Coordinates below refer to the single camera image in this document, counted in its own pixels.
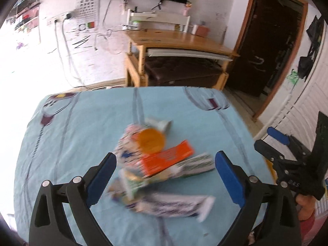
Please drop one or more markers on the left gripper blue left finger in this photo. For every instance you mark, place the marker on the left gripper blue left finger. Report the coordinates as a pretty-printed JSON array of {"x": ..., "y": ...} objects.
[{"x": 97, "y": 178}]

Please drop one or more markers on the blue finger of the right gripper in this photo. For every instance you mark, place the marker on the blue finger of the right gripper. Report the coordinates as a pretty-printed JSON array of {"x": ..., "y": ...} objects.
[{"x": 277, "y": 135}]

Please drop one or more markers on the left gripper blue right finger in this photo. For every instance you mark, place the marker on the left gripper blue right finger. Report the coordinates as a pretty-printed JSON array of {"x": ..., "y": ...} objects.
[{"x": 229, "y": 175}]

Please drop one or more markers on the right hand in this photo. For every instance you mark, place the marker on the right hand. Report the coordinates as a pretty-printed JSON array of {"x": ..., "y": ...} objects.
[{"x": 307, "y": 206}]

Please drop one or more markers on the white printed snack wrapper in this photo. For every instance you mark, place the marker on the white printed snack wrapper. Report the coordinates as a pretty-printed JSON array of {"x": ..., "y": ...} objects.
[{"x": 127, "y": 151}]

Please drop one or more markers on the orange cardboard box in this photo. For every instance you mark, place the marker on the orange cardboard box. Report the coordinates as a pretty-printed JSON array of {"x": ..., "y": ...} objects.
[{"x": 154, "y": 163}]

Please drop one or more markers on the light blue patterned tablecloth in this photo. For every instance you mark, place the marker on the light blue patterned tablecloth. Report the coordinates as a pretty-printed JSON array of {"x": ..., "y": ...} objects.
[{"x": 67, "y": 136}]

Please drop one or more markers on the orange plastic cup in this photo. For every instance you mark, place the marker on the orange plastic cup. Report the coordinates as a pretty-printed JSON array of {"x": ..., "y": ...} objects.
[{"x": 150, "y": 141}]

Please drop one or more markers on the dark brown ottoman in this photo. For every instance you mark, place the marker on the dark brown ottoman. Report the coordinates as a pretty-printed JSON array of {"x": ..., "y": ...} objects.
[{"x": 182, "y": 71}]

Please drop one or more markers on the pink box on desk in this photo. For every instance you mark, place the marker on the pink box on desk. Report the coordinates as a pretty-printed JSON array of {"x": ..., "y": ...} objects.
[{"x": 202, "y": 31}]

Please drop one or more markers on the wooden desk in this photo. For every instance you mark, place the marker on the wooden desk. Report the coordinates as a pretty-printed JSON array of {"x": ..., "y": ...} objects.
[{"x": 162, "y": 43}]

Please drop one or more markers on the eye chart poster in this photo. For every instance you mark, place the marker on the eye chart poster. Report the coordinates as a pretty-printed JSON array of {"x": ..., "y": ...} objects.
[{"x": 86, "y": 14}]

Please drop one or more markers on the white chair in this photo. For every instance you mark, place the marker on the white chair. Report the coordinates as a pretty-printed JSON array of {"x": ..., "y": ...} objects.
[{"x": 134, "y": 19}]

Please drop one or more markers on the brown wooden door frame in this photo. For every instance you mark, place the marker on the brown wooden door frame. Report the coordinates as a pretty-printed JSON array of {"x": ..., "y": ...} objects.
[{"x": 266, "y": 34}]

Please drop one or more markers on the wall display shelf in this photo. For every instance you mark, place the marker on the wall display shelf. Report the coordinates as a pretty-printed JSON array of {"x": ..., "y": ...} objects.
[{"x": 24, "y": 15}]

